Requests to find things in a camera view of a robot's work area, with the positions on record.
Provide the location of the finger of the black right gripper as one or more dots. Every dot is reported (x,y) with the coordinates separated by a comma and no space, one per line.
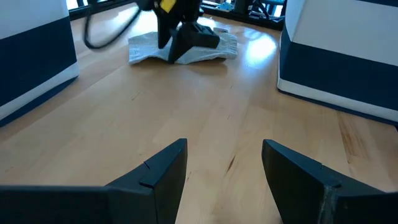
(194,37)
(163,31)

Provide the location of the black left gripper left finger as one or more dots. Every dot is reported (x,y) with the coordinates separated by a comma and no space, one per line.
(140,202)

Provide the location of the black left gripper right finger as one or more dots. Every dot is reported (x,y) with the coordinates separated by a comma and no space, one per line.
(311,199)

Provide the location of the light grey knit garment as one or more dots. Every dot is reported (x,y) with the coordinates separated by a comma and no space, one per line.
(143,46)

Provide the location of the navy white striped fabric bin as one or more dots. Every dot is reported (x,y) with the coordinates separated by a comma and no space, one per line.
(342,71)
(31,46)

